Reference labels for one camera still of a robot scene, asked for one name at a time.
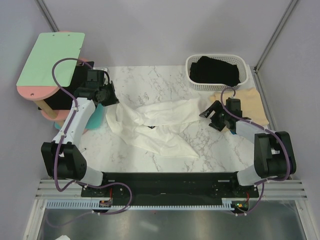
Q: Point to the black board on shelf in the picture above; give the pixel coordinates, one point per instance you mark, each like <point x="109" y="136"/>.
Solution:
<point x="60" y="100"/>

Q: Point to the black t shirt in basket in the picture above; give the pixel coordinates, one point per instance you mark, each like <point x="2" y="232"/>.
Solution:
<point x="213" y="71"/>

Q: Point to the white slotted cable duct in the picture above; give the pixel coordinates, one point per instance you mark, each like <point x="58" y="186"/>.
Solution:
<point x="81" y="204"/>

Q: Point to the folded beige t shirt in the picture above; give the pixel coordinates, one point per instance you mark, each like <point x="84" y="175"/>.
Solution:
<point x="251" y="106"/>

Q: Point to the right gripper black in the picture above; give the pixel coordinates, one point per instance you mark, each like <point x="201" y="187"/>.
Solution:
<point x="216" y="105"/>

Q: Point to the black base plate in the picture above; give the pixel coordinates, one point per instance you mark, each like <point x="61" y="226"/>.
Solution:
<point x="171" y="188"/>

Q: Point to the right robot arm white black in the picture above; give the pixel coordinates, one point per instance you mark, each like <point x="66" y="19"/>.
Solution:
<point x="273" y="155"/>

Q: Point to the right aluminium corner post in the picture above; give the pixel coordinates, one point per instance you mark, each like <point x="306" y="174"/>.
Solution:
<point x="276" y="33"/>

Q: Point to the pink wooden tiered shelf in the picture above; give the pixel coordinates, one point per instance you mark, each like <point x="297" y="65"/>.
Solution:
<point x="38" y="94"/>

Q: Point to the white perforated plastic basket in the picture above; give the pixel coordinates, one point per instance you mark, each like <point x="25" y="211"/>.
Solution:
<point x="228" y="58"/>

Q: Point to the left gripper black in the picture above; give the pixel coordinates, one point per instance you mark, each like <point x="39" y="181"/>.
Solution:
<point x="113" y="100"/>

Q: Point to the green board on shelf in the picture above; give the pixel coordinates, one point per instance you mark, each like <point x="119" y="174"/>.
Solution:
<point x="49" y="48"/>

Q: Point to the teal board on shelf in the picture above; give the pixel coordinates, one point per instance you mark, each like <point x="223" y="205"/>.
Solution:
<point x="96" y="117"/>

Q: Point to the white paper scrap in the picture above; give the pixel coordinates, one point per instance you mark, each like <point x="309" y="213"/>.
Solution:
<point x="63" y="237"/>

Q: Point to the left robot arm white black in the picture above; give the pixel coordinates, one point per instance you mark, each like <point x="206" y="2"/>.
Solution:
<point x="62" y="157"/>

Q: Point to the aluminium corner post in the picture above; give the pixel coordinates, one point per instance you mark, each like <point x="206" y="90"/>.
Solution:
<point x="276" y="33"/>
<point x="47" y="15"/>

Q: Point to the aluminium frame rail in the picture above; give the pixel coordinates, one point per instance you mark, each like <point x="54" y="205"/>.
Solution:
<point x="291" y="190"/>

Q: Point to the left aluminium corner post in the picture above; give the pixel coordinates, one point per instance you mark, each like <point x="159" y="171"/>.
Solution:
<point x="47" y="15"/>

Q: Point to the white printed t shirt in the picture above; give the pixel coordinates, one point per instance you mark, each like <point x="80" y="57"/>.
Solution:
<point x="156" y="127"/>

